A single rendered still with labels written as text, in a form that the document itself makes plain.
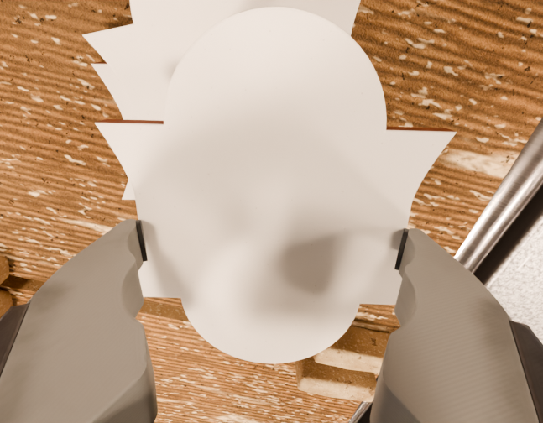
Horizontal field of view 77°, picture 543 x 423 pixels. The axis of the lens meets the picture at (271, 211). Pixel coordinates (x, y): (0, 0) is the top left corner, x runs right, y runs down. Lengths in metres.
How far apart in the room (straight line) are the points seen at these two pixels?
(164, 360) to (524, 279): 0.28
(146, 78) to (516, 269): 0.27
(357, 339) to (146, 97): 0.20
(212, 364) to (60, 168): 0.18
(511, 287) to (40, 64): 0.33
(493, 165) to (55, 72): 0.23
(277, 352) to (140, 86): 0.13
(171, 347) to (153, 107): 0.19
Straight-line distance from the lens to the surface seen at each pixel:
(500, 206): 0.26
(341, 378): 0.27
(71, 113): 0.21
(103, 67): 0.19
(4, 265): 0.28
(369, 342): 0.26
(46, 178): 0.23
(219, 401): 0.34
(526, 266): 0.31
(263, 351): 0.16
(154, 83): 0.17
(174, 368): 0.31
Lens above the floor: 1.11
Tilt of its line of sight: 61 degrees down
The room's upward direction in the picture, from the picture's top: 177 degrees counter-clockwise
